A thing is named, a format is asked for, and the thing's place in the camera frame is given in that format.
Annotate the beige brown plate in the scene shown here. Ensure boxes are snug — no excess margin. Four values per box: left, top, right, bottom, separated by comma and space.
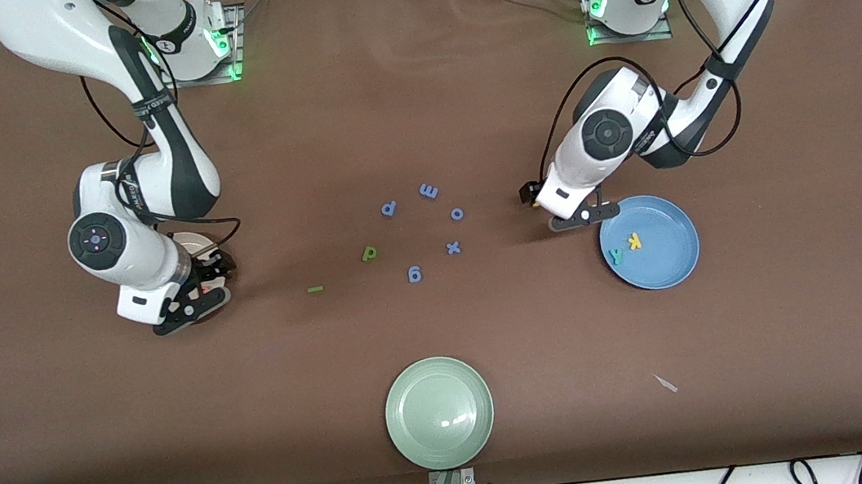
167, 228, 225, 263

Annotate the blue plate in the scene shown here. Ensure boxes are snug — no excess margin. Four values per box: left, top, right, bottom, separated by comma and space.
595, 189, 706, 297

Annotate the brown table cover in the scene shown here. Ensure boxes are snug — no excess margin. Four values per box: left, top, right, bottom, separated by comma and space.
0, 0, 862, 484

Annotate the green plate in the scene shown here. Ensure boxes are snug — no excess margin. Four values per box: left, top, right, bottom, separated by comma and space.
379, 350, 502, 477

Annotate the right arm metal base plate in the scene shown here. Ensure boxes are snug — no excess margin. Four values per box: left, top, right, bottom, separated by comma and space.
150, 2, 251, 91

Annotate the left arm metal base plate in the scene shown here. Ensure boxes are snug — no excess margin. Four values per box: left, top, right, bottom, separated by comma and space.
582, 0, 675, 49

